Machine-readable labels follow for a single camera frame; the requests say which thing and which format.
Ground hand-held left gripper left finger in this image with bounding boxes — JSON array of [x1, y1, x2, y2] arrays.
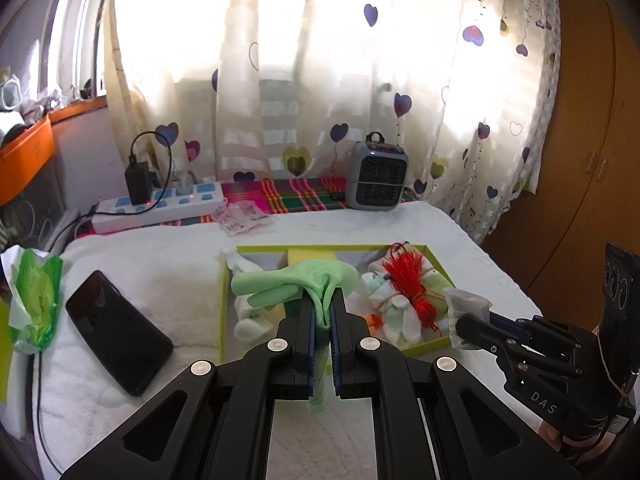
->
[[60, 287, 326, 480]]

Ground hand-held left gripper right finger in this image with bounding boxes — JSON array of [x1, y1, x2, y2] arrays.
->
[[330, 287, 583, 480]]

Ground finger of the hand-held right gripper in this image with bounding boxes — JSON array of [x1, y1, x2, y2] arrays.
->
[[490, 311, 601, 357], [455, 314, 551, 367]]

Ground clear plastic bag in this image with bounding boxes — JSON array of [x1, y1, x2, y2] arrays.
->
[[442, 287, 493, 348]]

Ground banded pale sock bundle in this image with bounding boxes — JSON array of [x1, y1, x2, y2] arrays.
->
[[361, 260, 453, 348]]

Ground red string tassel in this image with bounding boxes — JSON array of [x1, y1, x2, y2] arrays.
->
[[386, 242, 442, 332]]

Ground yellow green scouring sponge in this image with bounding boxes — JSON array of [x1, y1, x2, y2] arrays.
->
[[287, 246, 338, 267]]

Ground lime green cardboard box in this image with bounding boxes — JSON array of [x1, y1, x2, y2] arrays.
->
[[218, 243, 453, 358]]

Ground person's right hand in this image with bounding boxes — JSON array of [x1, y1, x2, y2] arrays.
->
[[540, 417, 631, 461]]

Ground small clear packets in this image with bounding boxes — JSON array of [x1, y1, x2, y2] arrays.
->
[[210, 200, 273, 237]]

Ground plaid cloth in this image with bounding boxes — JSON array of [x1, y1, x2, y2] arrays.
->
[[75, 176, 418, 236]]

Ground grey space heater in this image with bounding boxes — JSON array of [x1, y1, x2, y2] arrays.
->
[[345, 131, 410, 209]]

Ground black smartphone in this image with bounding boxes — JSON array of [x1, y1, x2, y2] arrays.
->
[[65, 270, 174, 397]]

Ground white blue power strip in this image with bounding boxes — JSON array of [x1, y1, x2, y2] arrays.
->
[[92, 180, 224, 233]]

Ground wooden wardrobe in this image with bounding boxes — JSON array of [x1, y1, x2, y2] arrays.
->
[[482, 0, 640, 331]]

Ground black charger adapter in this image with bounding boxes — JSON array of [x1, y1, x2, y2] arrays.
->
[[125, 162, 151, 206]]

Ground green tissue pack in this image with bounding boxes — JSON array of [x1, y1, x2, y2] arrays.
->
[[0, 247, 65, 356]]

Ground heart print curtain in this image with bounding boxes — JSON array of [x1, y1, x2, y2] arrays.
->
[[102, 0, 561, 241]]

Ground lime green striped box lid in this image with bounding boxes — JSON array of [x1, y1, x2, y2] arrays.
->
[[0, 285, 13, 406]]

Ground orange shelf bin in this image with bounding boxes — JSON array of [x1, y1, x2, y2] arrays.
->
[[0, 112, 55, 206]]

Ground white plastic bag clutter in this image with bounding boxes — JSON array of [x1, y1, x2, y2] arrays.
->
[[0, 77, 66, 141]]

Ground window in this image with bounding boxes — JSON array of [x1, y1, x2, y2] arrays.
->
[[50, 0, 116, 106]]

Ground black charging cable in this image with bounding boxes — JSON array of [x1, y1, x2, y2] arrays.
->
[[30, 131, 173, 476]]

